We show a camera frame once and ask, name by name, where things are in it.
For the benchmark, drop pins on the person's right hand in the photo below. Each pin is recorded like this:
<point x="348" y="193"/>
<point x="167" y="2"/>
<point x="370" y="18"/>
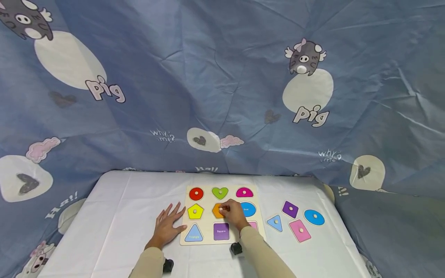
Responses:
<point x="237" y="215"/>

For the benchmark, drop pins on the person's left hand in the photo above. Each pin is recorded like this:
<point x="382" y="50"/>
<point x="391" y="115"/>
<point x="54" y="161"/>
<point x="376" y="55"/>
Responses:
<point x="165" y="229"/>

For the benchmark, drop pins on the person's left thumb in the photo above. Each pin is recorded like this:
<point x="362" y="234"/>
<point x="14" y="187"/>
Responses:
<point x="180" y="230"/>

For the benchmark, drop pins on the person's right fingers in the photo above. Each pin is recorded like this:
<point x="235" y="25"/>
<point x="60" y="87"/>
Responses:
<point x="225" y="209"/>

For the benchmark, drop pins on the person's left index finger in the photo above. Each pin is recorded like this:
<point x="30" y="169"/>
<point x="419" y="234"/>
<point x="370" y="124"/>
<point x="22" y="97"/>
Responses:
<point x="181" y="214"/>

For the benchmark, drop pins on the person's left little finger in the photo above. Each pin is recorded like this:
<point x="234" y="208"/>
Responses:
<point x="160" y="217"/>

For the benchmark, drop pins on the person's left middle finger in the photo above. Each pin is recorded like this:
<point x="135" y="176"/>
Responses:
<point x="176" y="210"/>

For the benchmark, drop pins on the person's left ring finger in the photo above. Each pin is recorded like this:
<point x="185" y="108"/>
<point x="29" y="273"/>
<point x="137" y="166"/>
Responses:
<point x="168" y="211"/>

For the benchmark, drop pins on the orange hexagon puzzle piece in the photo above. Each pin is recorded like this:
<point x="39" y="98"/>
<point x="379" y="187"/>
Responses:
<point x="216" y="211"/>

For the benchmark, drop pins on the person's left forearm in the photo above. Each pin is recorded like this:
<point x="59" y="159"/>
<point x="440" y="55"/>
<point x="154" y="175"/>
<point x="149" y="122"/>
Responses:
<point x="147" y="264"/>

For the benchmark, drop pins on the person's right forearm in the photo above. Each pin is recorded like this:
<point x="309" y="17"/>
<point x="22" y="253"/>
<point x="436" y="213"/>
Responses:
<point x="260" y="255"/>

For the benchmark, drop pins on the yellow pentagon puzzle piece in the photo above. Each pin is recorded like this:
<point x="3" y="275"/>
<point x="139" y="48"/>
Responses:
<point x="195" y="212"/>

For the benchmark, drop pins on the green heart puzzle piece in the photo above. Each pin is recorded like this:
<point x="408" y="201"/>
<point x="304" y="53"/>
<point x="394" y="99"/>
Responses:
<point x="220" y="192"/>

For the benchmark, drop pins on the magenta semicircle puzzle piece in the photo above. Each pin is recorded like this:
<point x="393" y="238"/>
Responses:
<point x="244" y="192"/>

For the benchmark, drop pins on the red circle puzzle piece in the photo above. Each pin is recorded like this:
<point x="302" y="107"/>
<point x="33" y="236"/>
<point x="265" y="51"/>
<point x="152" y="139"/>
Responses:
<point x="196" y="194"/>

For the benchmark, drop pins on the wooden shape puzzle board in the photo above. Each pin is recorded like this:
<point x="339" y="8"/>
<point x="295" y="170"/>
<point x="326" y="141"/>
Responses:
<point x="207" y="227"/>

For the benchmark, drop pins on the black wrist band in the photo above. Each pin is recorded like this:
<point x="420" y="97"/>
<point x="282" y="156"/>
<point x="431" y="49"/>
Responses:
<point x="236" y="248"/>
<point x="168" y="265"/>

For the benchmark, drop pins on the blue triangle puzzle piece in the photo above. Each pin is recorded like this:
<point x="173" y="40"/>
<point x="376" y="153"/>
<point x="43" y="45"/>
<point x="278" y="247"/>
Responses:
<point x="275" y="223"/>

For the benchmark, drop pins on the purple square puzzle piece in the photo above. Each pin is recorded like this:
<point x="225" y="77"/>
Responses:
<point x="290" y="209"/>

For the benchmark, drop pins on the pink rectangle puzzle piece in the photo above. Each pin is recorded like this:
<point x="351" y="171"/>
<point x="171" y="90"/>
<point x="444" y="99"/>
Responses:
<point x="300" y="231"/>

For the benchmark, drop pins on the blue oval puzzle piece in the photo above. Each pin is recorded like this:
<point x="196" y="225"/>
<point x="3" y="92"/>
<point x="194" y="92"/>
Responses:
<point x="314" y="217"/>

